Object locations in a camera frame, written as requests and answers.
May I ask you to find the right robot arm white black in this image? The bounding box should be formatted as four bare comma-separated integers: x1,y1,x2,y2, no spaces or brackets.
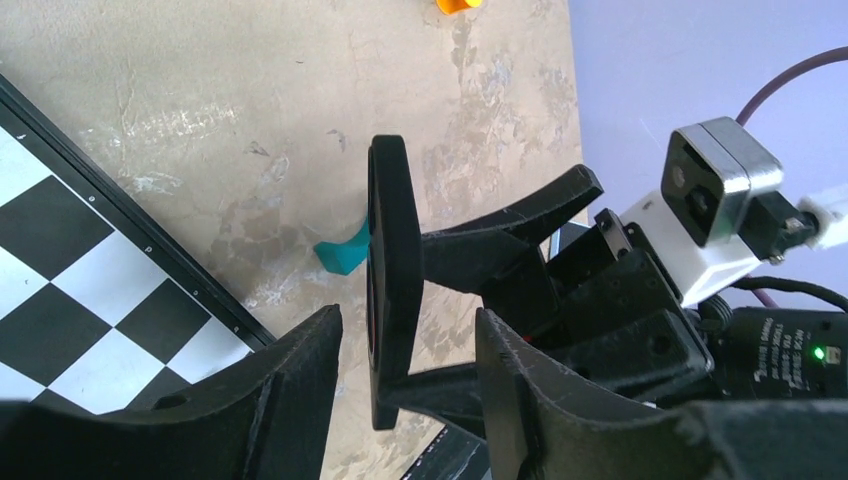
366,160,847,448

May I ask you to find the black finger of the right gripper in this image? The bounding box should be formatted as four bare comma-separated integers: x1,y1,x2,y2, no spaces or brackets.
380,363,485,439

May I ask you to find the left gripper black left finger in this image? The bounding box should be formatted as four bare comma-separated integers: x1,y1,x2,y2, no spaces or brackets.
1,305,343,479

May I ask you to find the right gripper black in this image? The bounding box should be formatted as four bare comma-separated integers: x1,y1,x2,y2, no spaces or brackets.
422,165,714,406

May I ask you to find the teal arch block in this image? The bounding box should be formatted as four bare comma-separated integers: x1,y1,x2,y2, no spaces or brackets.
313,217,370,276

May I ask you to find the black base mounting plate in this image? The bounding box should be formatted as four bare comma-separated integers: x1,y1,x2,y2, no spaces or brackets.
401,426,492,480

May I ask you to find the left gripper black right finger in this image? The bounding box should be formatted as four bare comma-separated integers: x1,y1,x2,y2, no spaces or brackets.
475,309,847,479

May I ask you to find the black phone case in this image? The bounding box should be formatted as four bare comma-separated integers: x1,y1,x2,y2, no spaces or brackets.
366,135,424,431

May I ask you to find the orange ring block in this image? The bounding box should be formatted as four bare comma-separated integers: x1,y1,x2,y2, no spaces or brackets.
435,0,483,15

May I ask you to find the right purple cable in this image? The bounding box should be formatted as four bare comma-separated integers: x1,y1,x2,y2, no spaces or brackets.
731,44,848,309

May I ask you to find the black white chessboard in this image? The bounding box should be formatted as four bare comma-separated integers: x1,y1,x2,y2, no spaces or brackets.
1,81,272,415

